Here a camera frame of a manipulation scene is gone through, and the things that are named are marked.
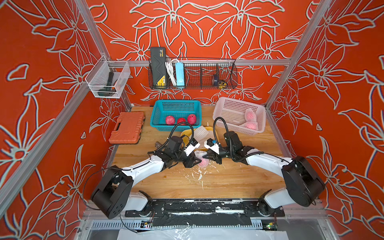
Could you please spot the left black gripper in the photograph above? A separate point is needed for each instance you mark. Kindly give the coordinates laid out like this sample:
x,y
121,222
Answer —
x,y
190,163

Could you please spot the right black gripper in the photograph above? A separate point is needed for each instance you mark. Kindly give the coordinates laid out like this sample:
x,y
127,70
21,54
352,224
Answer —
x,y
214,156

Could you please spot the red apple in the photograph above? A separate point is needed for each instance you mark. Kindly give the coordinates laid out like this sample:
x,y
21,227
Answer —
x,y
192,119
170,121

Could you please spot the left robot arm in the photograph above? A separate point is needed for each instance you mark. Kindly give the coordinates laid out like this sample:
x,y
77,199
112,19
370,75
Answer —
x,y
114,195

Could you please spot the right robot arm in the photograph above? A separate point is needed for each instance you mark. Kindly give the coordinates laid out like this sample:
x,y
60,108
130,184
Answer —
x,y
302,183

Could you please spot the yellow plastic tray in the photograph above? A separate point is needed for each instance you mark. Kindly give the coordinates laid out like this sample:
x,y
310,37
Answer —
x,y
188,135

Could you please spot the pink plastic basket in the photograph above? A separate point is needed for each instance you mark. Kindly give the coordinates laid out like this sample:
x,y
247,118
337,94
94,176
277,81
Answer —
x,y
233,112

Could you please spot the teal plastic basket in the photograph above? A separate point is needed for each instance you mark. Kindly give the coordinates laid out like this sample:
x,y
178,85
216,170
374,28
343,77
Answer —
x,y
177,109

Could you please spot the orange tool case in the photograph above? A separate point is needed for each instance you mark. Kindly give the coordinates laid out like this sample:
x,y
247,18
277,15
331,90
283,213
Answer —
x,y
128,128

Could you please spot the yellow tape measure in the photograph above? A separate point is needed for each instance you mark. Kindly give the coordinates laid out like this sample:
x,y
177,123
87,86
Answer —
x,y
222,84

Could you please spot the light blue power bank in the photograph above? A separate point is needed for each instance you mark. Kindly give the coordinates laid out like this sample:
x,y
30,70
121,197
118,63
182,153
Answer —
x,y
180,77

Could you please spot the black rectangular device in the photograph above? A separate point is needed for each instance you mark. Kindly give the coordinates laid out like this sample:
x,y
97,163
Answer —
x,y
158,66

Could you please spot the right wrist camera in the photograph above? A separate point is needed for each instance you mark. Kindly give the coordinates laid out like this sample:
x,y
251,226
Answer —
x,y
213,145

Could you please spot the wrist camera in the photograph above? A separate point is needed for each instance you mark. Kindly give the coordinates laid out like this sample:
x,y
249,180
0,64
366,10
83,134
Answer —
x,y
213,145
191,147

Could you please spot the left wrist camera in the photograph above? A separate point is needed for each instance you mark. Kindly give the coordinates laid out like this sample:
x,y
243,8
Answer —
x,y
191,147

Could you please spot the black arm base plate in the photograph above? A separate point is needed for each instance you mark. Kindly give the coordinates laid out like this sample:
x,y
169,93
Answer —
x,y
162,207

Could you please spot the black wire wall basket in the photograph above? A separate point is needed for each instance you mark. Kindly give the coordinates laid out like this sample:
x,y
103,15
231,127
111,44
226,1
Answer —
x,y
200,74

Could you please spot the dark green tool handle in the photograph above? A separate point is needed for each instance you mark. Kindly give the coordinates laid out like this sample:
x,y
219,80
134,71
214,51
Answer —
x,y
107,90

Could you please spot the clear acrylic wall box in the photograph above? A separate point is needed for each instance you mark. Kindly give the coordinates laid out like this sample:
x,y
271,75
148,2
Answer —
x,y
98,76

